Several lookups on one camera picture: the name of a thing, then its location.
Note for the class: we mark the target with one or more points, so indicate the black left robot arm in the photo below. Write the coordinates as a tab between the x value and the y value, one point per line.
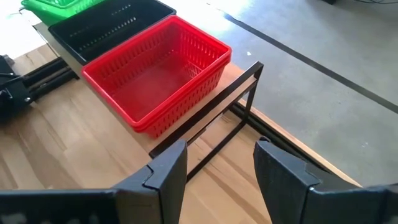
14	93

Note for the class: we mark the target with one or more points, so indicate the wooden shelf with black frame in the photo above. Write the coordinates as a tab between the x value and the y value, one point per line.
214	100

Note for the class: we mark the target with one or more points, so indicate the black aluminium table rail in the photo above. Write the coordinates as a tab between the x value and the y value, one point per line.
49	77
267	132

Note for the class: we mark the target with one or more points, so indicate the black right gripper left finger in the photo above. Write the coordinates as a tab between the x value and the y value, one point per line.
164	189

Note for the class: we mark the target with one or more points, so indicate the red plastic basket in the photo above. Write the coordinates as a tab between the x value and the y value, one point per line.
186	105
155	84

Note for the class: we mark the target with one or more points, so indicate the black plastic basket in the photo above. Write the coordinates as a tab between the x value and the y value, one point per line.
109	28

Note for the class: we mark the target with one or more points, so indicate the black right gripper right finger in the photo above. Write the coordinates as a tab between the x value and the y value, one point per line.
289	189

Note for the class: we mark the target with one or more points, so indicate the green plastic basket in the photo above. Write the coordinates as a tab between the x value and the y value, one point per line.
53	18
62	2

